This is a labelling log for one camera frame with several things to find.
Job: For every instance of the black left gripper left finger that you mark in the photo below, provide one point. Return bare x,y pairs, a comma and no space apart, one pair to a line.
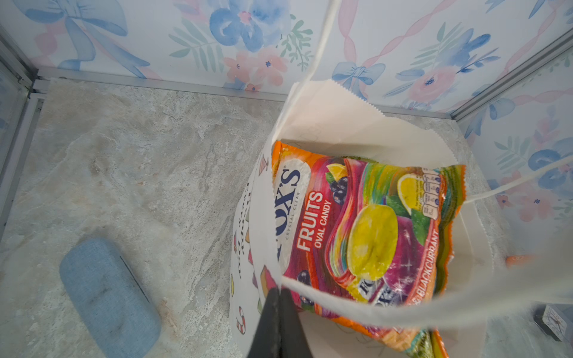
267,339

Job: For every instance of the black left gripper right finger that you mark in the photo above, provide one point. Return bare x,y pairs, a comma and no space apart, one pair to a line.
294,343

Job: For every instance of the orange Fox's candy bag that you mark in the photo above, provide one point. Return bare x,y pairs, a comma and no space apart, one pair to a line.
367,231

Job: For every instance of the white printed paper bag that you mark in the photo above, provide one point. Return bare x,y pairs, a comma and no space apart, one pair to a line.
368,60

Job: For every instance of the light blue oval object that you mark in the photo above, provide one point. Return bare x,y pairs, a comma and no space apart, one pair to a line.
109,299

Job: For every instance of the aluminium enclosure frame post left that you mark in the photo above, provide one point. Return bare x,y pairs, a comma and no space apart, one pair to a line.
20,108

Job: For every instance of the aluminium enclosure frame post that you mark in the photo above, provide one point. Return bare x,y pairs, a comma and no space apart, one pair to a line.
529,67
20,108

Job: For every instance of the aluminium enclosure frame post right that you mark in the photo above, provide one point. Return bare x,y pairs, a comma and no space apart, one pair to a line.
529,67

